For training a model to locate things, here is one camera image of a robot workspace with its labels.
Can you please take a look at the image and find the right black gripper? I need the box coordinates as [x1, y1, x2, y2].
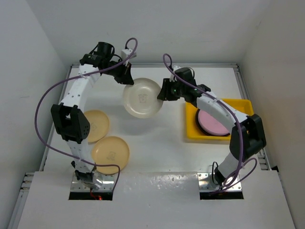
[158, 78, 185, 101]

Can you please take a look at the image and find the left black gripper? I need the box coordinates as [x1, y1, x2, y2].
[102, 59, 134, 85]

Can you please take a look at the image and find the cream plastic plate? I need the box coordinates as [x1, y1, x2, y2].
[122, 78, 163, 119]

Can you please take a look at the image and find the yellow plastic plate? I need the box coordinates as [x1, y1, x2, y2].
[84, 110, 110, 143]
[91, 136, 130, 169]

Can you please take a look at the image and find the pink plastic plate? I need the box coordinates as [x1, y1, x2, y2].
[197, 109, 230, 135]

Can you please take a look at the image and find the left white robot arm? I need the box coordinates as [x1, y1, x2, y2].
[51, 42, 136, 188]

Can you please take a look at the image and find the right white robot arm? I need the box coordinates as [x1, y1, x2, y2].
[157, 66, 266, 186]

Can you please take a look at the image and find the yellow plastic bin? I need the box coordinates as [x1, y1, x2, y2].
[185, 99, 254, 141]

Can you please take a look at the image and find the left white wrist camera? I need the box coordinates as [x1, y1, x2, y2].
[121, 48, 137, 65]

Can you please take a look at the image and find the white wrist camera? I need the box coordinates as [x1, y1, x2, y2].
[121, 48, 137, 65]
[170, 65, 181, 82]

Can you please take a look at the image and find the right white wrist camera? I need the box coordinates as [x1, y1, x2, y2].
[170, 65, 181, 82]

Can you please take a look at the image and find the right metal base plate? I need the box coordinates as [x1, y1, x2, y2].
[197, 172, 242, 193]

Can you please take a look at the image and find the metal base plate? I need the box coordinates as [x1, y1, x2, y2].
[197, 172, 242, 193]
[70, 173, 115, 192]

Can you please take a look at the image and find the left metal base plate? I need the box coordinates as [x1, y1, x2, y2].
[70, 173, 115, 192]

